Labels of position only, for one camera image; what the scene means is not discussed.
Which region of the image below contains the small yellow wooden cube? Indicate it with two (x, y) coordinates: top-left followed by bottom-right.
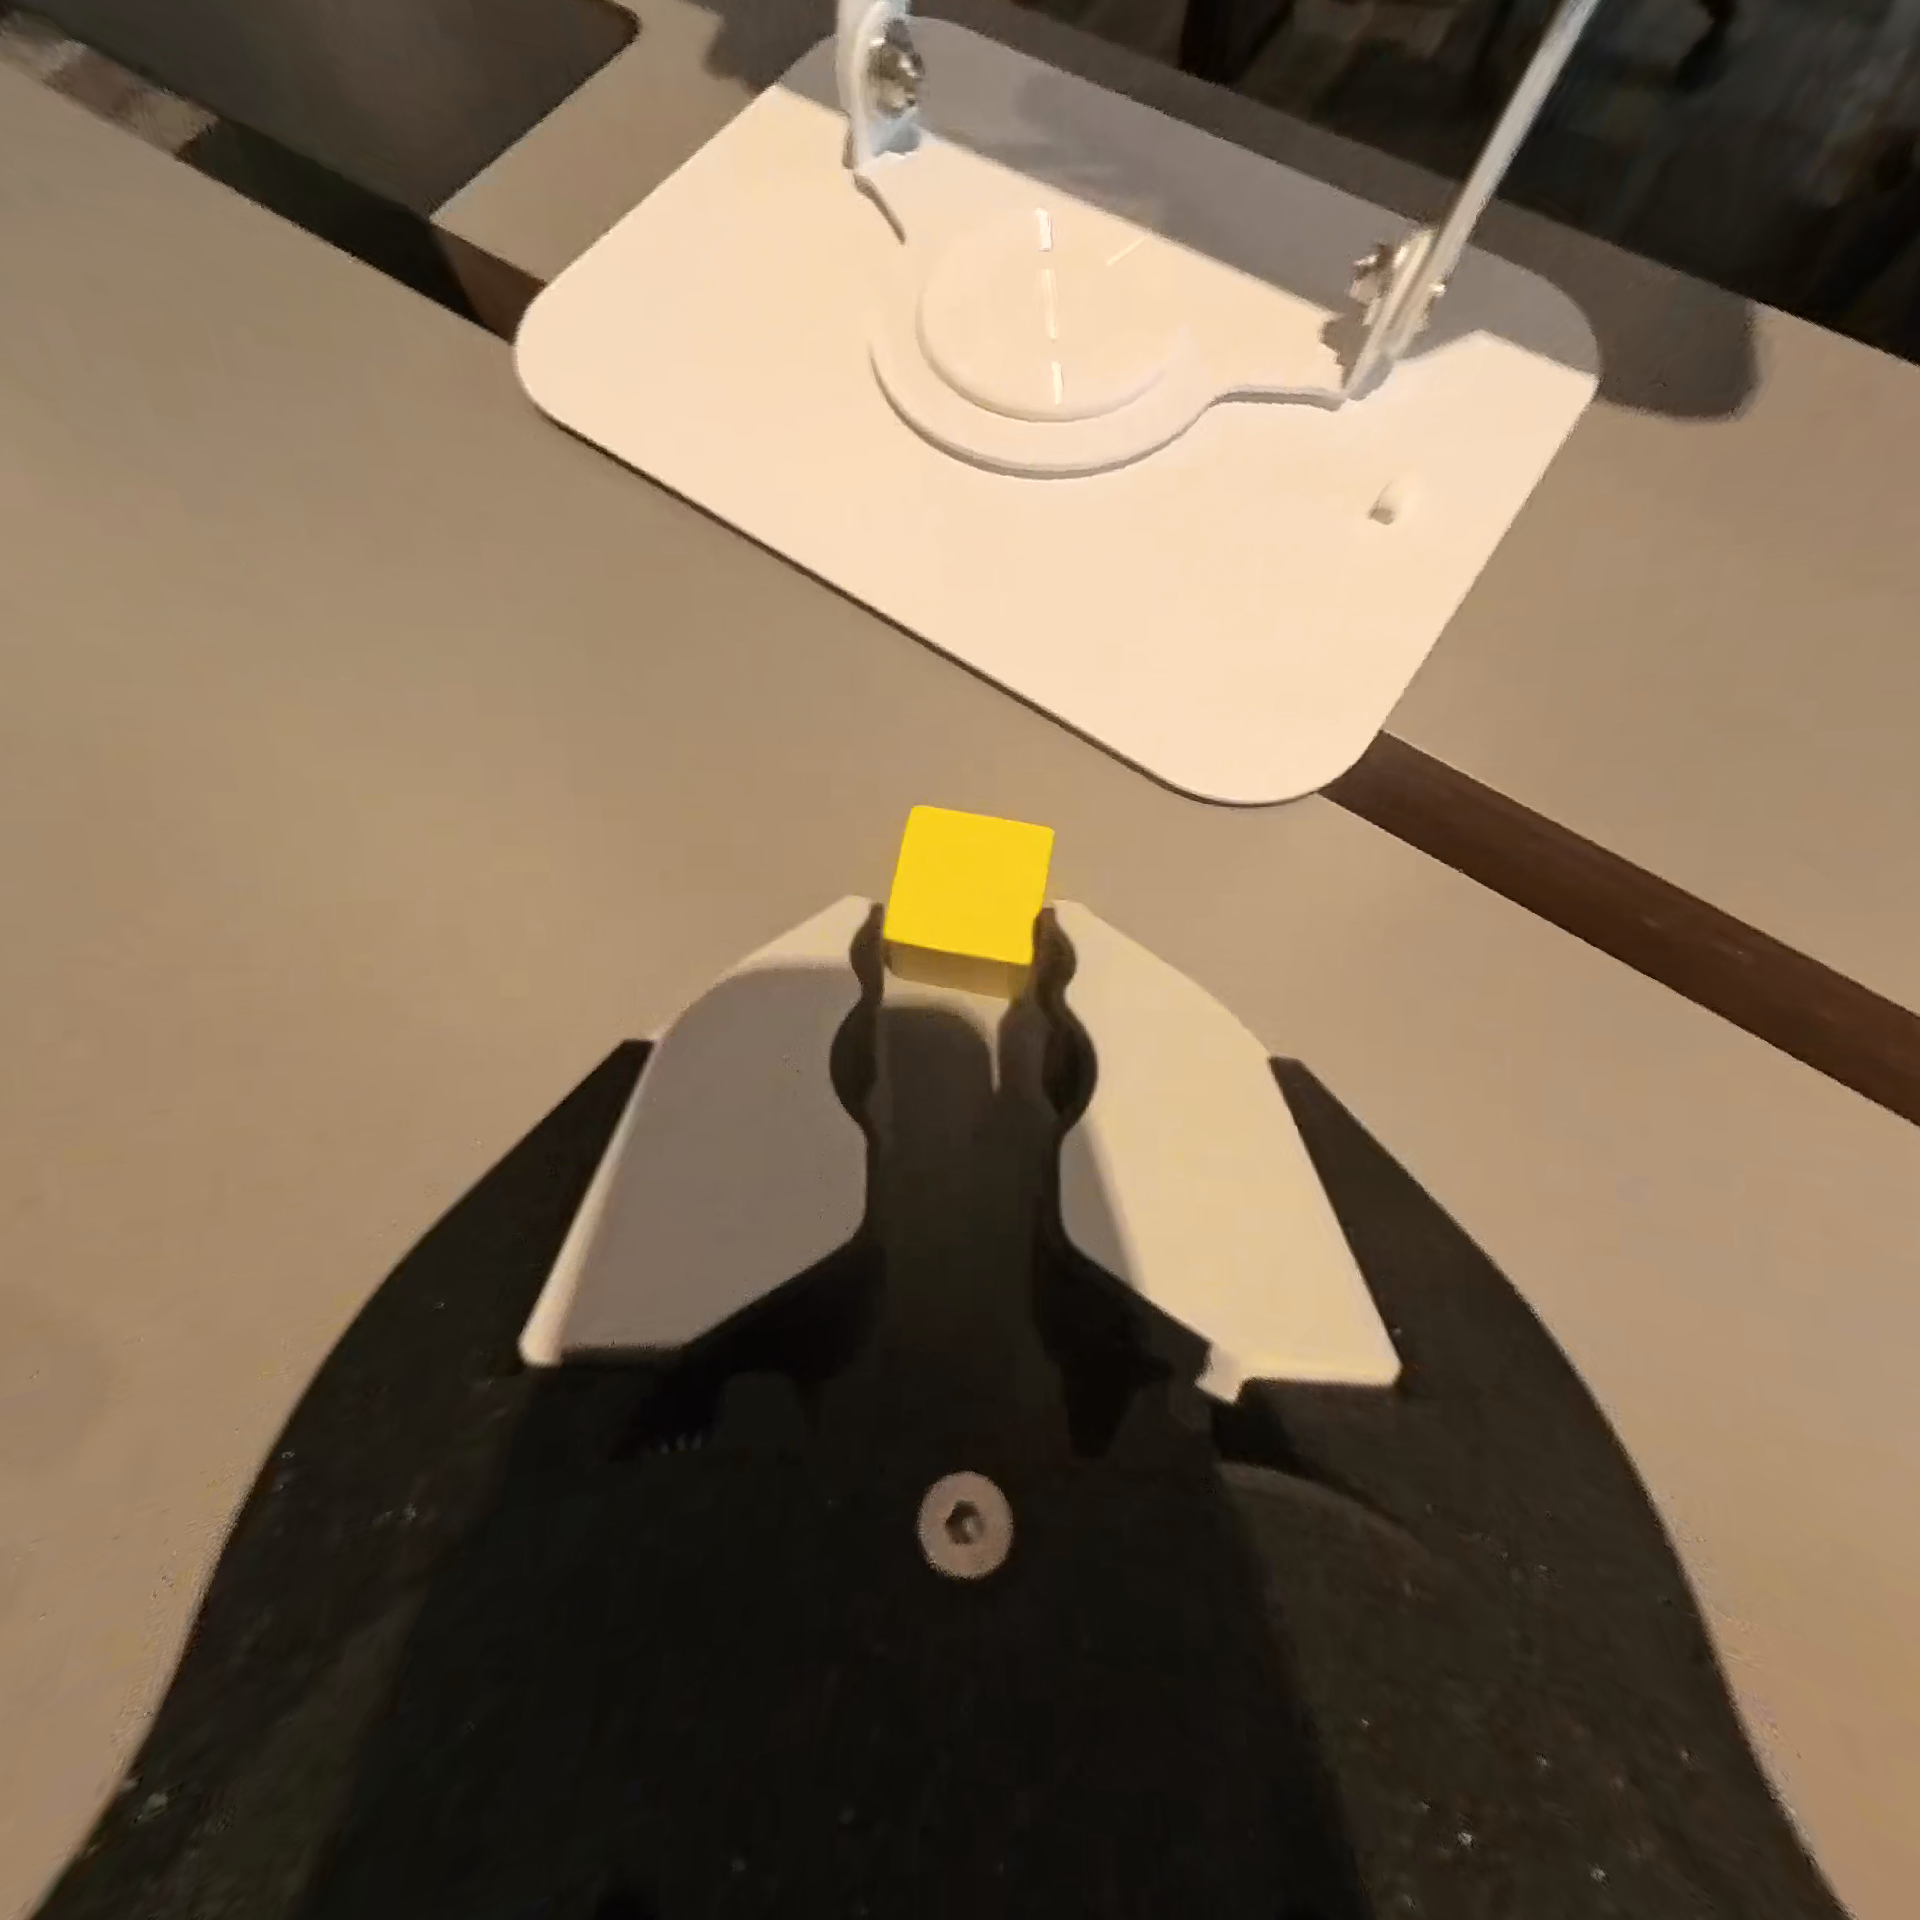
(882, 804), (1057, 1000)

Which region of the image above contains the black desk mat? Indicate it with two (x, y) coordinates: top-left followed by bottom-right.
(0, 0), (644, 212)

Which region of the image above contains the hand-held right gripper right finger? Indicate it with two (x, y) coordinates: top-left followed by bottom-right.
(1035, 900), (1404, 1405)

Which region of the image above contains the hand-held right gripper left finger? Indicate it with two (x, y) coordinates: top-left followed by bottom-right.
(517, 896), (888, 1368)

